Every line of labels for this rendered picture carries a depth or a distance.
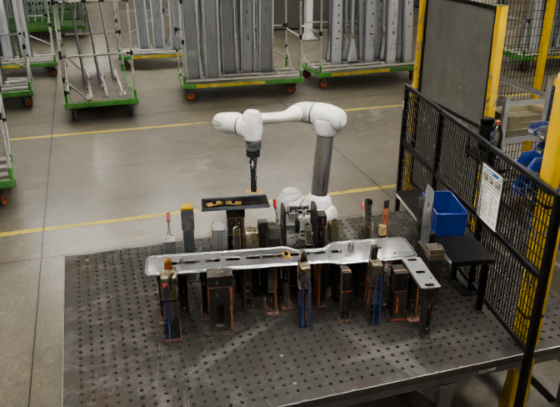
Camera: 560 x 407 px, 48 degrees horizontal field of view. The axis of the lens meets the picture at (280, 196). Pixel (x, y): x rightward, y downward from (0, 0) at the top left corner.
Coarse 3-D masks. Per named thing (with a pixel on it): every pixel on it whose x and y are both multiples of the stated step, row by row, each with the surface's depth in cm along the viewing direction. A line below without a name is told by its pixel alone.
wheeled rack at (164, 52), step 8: (120, 48) 1178; (128, 48) 1201; (136, 48) 1185; (152, 48) 1178; (160, 48) 1194; (168, 48) 1178; (200, 48) 1212; (120, 56) 1148; (128, 56) 1151; (136, 56) 1154; (144, 56) 1157; (152, 56) 1161; (160, 56) 1165; (168, 56) 1169; (176, 56) 1172; (128, 64) 1165
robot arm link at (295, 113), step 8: (232, 112) 337; (280, 112) 353; (288, 112) 356; (296, 112) 360; (216, 120) 333; (224, 120) 330; (232, 120) 328; (264, 120) 348; (272, 120) 350; (280, 120) 352; (288, 120) 356; (296, 120) 363; (216, 128) 336; (224, 128) 331; (232, 128) 328
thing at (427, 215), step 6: (426, 192) 322; (432, 192) 313; (426, 198) 323; (432, 198) 314; (426, 204) 324; (432, 204) 314; (426, 210) 324; (426, 216) 324; (426, 222) 325; (420, 234) 334; (426, 234) 326; (420, 240) 335; (426, 240) 327
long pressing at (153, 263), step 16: (352, 240) 335; (368, 240) 335; (384, 240) 335; (400, 240) 335; (160, 256) 319; (176, 256) 320; (192, 256) 320; (208, 256) 320; (224, 256) 320; (240, 256) 320; (320, 256) 320; (336, 256) 320; (352, 256) 320; (368, 256) 320; (384, 256) 320; (400, 256) 320; (416, 256) 321; (144, 272) 307; (160, 272) 305; (192, 272) 307
